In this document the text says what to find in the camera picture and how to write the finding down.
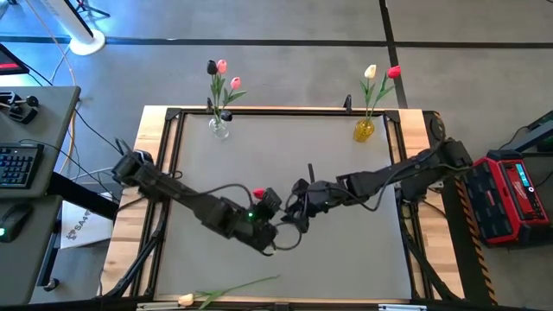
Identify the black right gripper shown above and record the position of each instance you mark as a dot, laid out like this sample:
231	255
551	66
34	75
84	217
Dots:
319	194

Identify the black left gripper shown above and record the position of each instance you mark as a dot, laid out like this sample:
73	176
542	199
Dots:
268	203

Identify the red artificial tulip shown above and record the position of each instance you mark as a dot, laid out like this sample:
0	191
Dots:
258	193
393	71

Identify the pink artificial tulip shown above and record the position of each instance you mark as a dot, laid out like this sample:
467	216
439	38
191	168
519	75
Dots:
221	65
235	82

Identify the cream white artificial tulip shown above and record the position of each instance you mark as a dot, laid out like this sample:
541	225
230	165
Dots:
370	71

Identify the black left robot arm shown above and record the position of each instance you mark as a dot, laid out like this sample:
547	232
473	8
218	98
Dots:
194	201

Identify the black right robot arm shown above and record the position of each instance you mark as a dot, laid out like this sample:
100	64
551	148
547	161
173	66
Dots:
389	175

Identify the clear glass vase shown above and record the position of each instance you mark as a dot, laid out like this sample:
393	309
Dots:
219	129

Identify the yellow glass vase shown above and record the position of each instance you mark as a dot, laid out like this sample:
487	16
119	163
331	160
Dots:
364	131

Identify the grey table mat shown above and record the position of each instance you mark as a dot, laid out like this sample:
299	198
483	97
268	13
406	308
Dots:
345	259

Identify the peach artificial tulip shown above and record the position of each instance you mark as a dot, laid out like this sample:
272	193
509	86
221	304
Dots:
186	299

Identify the red and black toolbox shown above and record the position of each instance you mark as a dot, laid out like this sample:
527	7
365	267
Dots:
510	198

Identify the grey side desk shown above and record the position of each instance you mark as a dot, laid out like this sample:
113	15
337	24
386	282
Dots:
39	129

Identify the white round-base stand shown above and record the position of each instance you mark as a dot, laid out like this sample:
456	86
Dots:
86	43

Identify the backlit black keyboard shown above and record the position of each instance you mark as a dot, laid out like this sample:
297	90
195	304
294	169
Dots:
17	166

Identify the black computer mouse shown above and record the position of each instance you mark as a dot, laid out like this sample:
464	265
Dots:
13	220

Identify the black tripod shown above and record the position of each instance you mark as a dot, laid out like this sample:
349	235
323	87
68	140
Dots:
90	8

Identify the black monitor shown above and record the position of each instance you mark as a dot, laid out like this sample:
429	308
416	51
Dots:
8	60

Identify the black aluminium table frame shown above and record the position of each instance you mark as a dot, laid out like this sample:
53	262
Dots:
404	142

